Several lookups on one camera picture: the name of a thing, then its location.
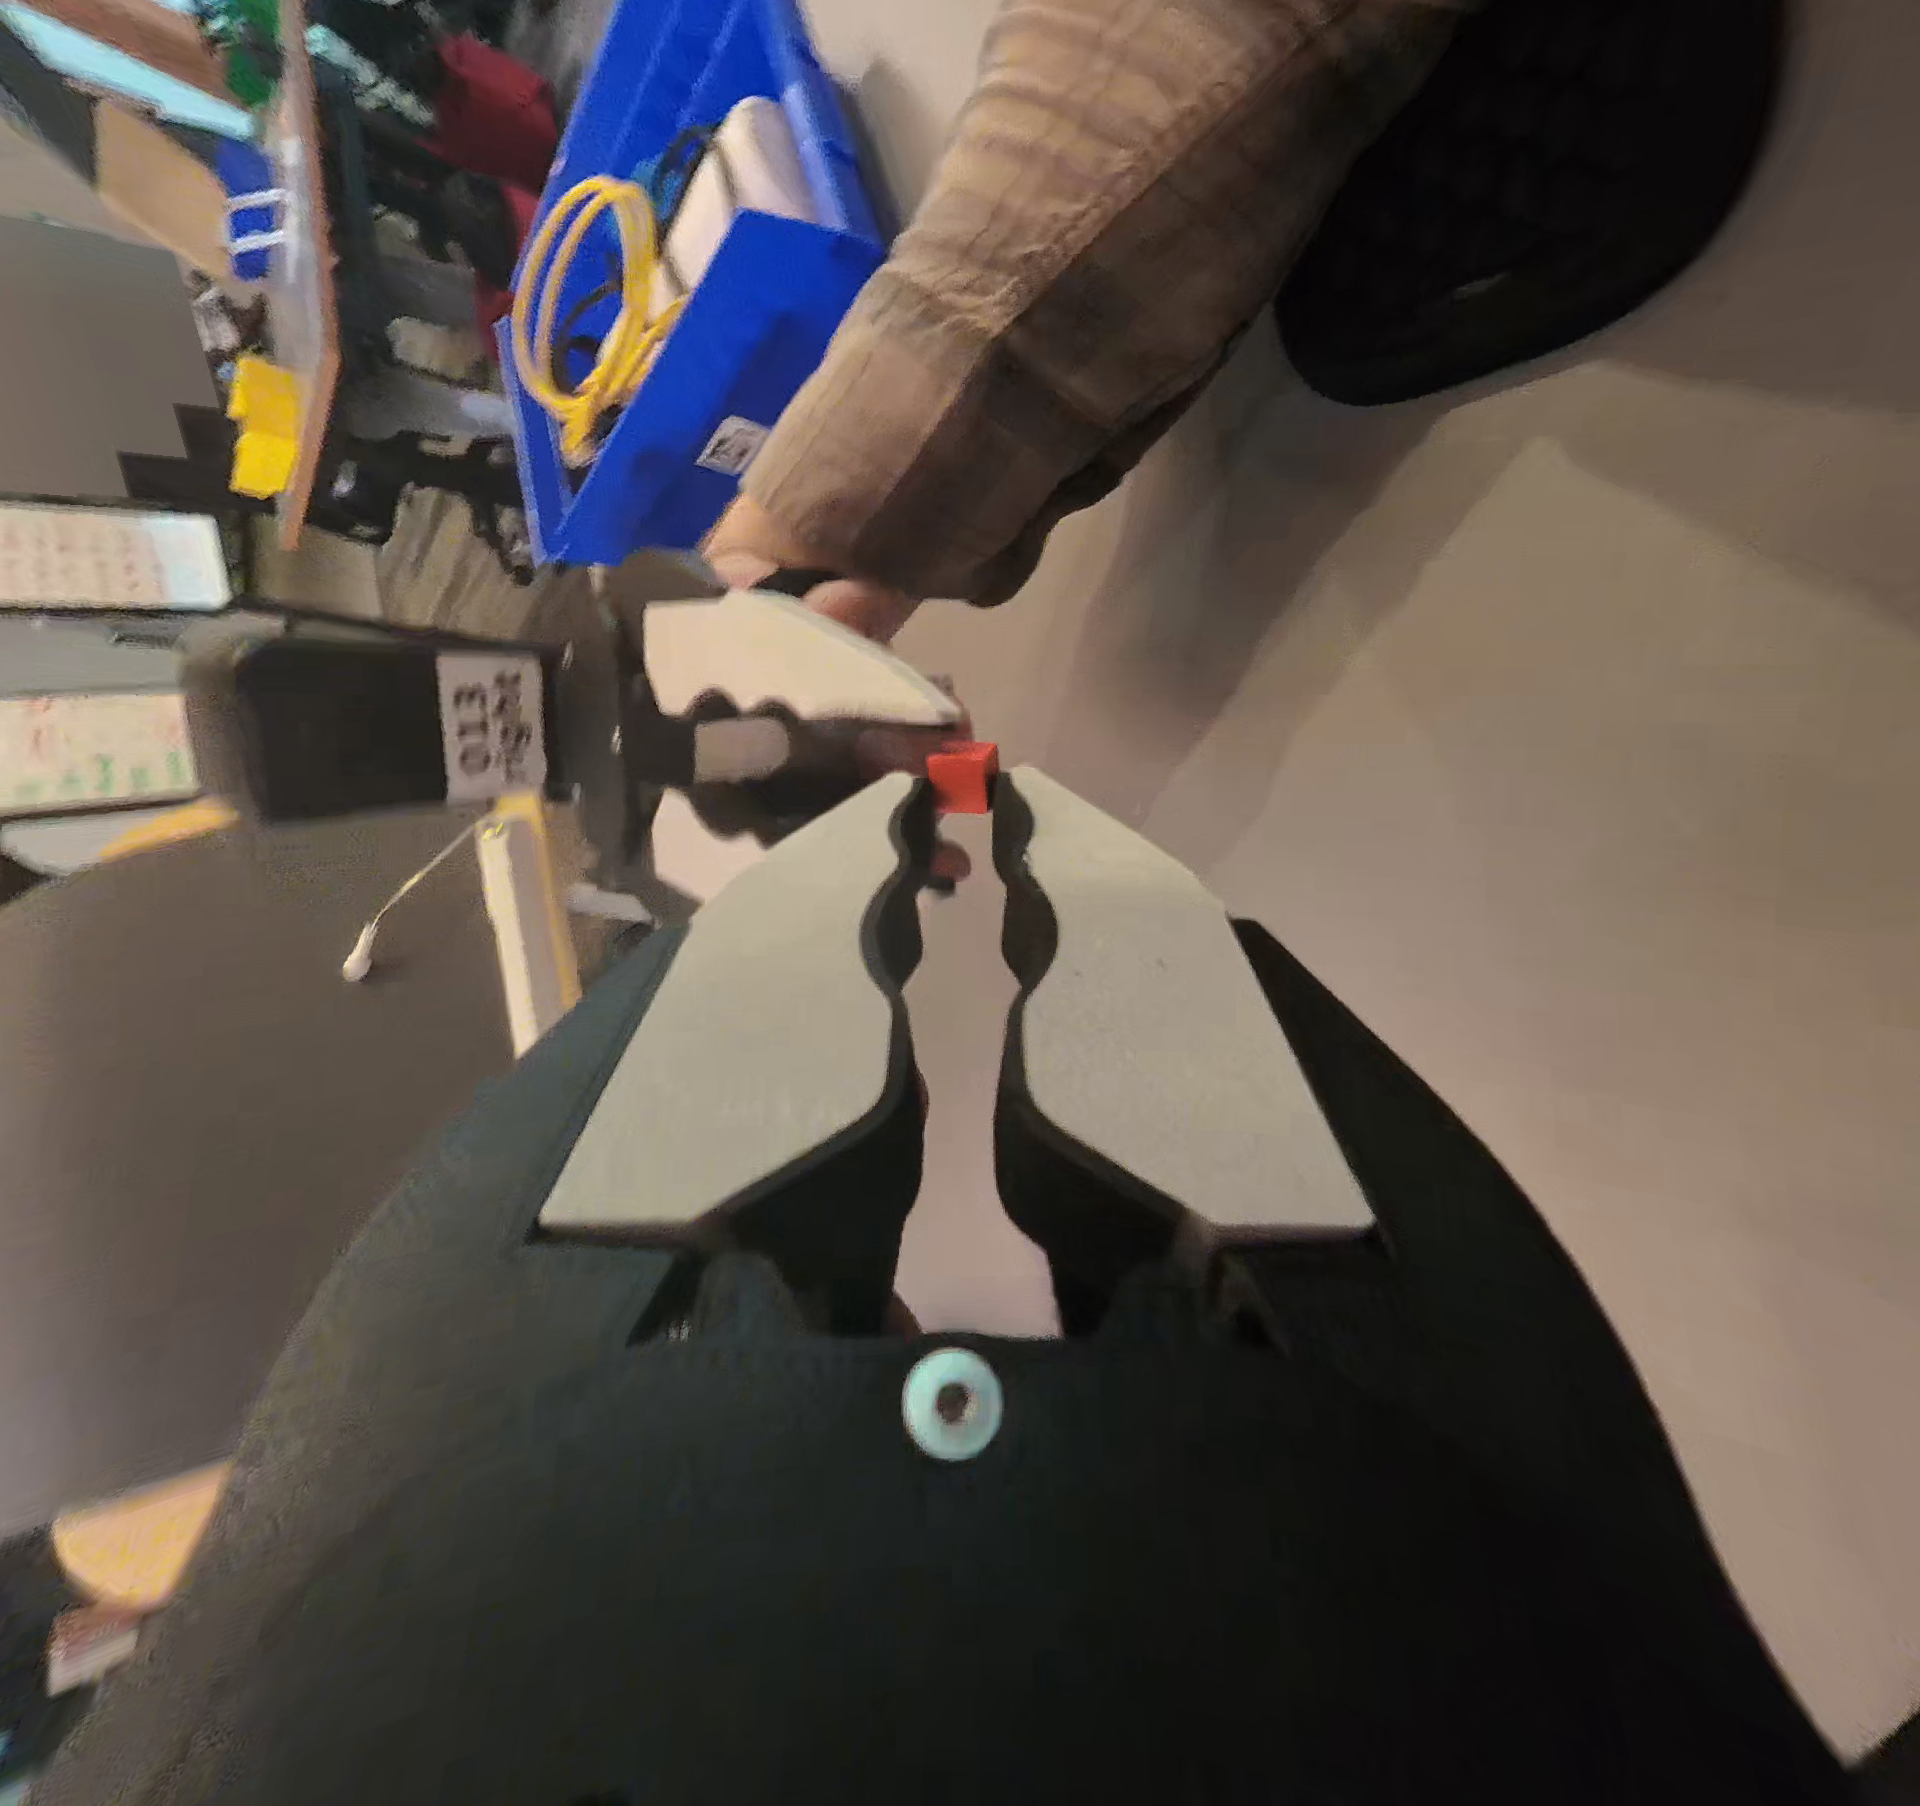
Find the person's right forearm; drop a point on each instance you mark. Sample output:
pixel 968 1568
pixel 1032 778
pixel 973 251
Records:
pixel 1110 216

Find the black round pad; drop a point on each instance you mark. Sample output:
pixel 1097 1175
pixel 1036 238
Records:
pixel 1529 157

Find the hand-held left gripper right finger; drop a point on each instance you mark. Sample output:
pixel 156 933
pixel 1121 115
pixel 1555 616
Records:
pixel 1170 1072

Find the white box in bin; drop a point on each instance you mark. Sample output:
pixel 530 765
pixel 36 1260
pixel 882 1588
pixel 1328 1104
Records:
pixel 744 185

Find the person's right hand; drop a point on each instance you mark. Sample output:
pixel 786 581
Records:
pixel 863 610

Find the small red cube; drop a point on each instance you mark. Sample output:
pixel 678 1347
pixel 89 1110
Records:
pixel 959 781

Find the yellow block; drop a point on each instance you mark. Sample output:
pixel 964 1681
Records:
pixel 266 428

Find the whiteboard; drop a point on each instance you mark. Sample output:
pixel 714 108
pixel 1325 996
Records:
pixel 104 556

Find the red bag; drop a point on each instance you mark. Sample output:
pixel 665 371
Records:
pixel 495 110

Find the wooden shelf board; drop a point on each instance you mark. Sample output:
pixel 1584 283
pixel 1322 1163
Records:
pixel 313 260

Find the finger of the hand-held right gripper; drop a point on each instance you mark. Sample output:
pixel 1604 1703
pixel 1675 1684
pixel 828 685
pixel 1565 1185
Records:
pixel 780 659
pixel 744 753

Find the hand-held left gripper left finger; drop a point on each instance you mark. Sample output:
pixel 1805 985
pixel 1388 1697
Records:
pixel 735 1055

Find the blue plastic bin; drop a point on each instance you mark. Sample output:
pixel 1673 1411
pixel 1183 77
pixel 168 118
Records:
pixel 767 336

